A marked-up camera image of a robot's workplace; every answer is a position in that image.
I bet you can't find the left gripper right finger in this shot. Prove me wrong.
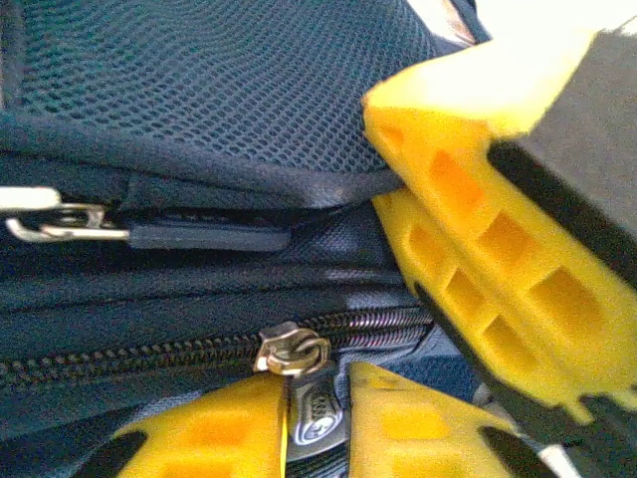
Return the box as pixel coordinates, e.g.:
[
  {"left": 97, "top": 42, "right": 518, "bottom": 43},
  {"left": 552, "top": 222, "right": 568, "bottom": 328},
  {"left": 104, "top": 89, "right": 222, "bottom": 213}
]
[{"left": 344, "top": 360, "right": 566, "bottom": 478}]

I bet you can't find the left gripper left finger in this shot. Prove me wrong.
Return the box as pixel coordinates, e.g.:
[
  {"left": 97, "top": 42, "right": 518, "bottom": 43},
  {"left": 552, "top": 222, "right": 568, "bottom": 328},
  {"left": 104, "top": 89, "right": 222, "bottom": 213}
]
[{"left": 82, "top": 371, "right": 291, "bottom": 478}]

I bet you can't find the navy blue backpack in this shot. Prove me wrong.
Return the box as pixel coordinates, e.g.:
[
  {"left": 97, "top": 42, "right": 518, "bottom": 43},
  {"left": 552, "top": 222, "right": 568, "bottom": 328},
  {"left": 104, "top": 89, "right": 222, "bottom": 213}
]
[{"left": 0, "top": 0, "right": 637, "bottom": 478}]

